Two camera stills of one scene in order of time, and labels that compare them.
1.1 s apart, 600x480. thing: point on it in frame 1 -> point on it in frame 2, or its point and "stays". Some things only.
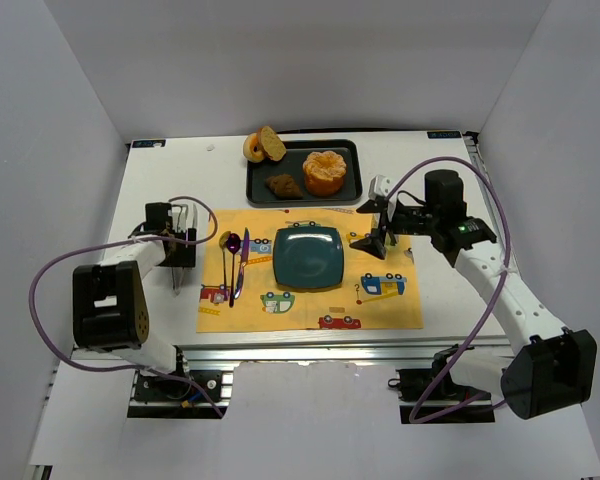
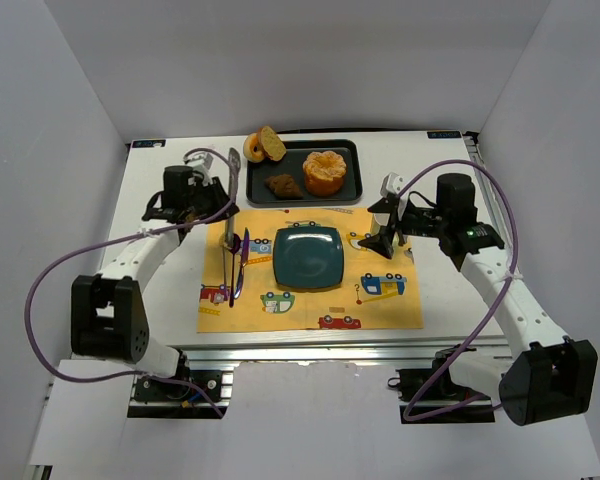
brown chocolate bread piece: x=284 y=186 stays
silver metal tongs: x=179 y=222 -> x=234 y=160
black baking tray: x=292 y=164 stays
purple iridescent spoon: x=233 y=242 stays
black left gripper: x=185 y=248 -> x=215 y=195
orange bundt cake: x=324 y=172 stays
